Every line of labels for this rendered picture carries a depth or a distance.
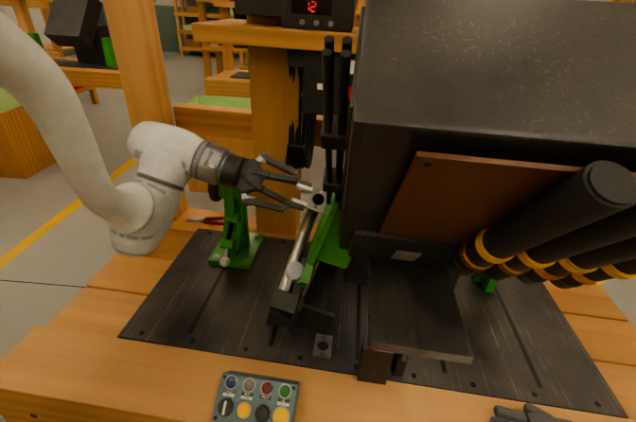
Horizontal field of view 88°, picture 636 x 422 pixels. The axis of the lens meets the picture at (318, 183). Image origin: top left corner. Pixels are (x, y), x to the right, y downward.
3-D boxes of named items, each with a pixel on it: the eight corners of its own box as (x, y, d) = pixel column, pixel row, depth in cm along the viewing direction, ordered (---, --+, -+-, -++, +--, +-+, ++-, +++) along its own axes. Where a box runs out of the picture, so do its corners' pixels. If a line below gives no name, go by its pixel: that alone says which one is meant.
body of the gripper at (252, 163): (213, 181, 70) (255, 195, 70) (229, 146, 72) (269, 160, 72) (220, 188, 77) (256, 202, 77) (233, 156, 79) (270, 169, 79)
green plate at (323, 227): (338, 289, 71) (376, 216, 61) (302, 277, 71) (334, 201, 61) (341, 254, 81) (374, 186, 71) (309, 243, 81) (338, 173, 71)
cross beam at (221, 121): (585, 173, 99) (599, 146, 95) (176, 132, 110) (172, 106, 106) (575, 166, 104) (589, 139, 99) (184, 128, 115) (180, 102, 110)
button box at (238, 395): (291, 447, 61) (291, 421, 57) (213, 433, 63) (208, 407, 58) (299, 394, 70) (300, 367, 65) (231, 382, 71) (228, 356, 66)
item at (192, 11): (283, 62, 938) (283, -29, 830) (180, 56, 946) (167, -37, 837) (286, 60, 986) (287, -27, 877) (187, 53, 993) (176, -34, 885)
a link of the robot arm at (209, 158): (204, 133, 71) (230, 143, 71) (212, 149, 80) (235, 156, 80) (186, 171, 69) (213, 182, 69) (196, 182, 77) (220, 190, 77)
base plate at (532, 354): (624, 423, 67) (629, 417, 66) (118, 342, 76) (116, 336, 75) (533, 274, 103) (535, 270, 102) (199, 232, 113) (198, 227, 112)
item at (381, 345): (468, 369, 52) (474, 357, 50) (367, 353, 53) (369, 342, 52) (428, 225, 86) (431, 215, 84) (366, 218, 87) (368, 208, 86)
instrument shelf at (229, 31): (610, 73, 67) (620, 52, 65) (192, 42, 75) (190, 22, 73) (551, 56, 89) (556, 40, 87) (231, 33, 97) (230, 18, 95)
